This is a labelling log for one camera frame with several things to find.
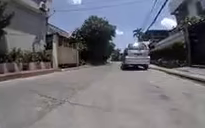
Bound grey concrete road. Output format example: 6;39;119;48
0;61;205;128

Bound white multi-storey building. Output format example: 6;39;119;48
0;0;54;54

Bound raised concrete sidewalk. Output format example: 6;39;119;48
149;63;205;86

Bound large dark green tree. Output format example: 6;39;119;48
70;15;117;66

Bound overhead wires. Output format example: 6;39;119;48
53;0;178;34

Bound reddish kerb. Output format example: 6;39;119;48
0;64;88;84

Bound silver van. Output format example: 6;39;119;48
120;42;152;71

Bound blue roofed building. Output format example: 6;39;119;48
141;29;171;50

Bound row of potted plants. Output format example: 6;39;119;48
0;47;54;75

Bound palm tree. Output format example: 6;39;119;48
132;27;144;43

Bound dark building with wall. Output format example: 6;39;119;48
149;0;205;67

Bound beige gate wall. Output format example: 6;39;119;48
45;23;80;70

